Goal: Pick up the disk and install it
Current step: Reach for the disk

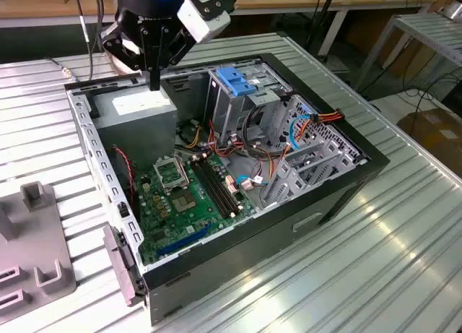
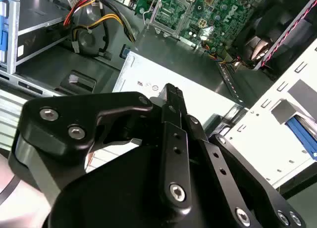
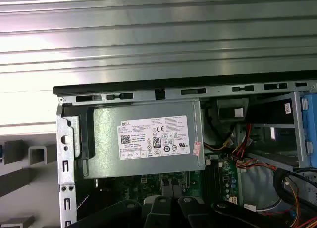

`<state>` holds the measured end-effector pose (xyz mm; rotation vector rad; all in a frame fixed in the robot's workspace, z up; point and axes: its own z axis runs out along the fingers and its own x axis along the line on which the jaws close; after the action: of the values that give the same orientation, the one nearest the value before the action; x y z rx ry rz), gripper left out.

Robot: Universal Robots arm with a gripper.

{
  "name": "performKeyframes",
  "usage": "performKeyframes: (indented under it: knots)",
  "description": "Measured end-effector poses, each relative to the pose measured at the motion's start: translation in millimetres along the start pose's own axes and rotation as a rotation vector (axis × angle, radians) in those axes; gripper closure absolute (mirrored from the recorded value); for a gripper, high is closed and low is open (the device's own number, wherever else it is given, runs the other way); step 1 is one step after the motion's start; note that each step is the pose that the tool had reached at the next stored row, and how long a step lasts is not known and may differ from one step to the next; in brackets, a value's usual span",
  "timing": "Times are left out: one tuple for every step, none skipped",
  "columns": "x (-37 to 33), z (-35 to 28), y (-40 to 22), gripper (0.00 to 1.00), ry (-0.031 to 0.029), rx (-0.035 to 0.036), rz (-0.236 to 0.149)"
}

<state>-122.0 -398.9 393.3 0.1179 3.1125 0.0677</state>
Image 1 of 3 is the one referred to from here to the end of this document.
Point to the wooden desk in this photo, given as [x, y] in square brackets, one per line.
[281, 2]

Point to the blue plastic drive latch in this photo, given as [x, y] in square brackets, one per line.
[234, 82]

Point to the grey parts rack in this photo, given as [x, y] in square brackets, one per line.
[36, 239]

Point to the grey power supply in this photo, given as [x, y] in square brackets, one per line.
[137, 130]

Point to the green motherboard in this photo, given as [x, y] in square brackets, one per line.
[202, 221]

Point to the metal optical drive cage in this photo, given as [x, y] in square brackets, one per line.
[231, 112]

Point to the metal locking lever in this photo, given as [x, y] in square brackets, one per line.
[185, 174]

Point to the metal disk bay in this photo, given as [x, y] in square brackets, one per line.
[294, 186]

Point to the white camera box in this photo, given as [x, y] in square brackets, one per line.
[202, 22]

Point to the black open PC case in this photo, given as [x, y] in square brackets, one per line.
[252, 246]

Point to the large brown cardboard box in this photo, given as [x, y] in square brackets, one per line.
[433, 138]

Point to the white power supply label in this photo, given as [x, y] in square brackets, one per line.
[137, 103]

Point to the blue expansion slot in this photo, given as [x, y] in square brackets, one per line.
[184, 241]

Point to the black chipset chip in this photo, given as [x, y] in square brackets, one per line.
[158, 235]

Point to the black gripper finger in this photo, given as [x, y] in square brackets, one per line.
[144, 58]
[164, 55]

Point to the black case fan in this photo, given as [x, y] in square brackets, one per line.
[124, 188]

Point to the black RAM slot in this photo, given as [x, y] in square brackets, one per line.
[216, 188]
[211, 190]
[224, 183]
[220, 185]

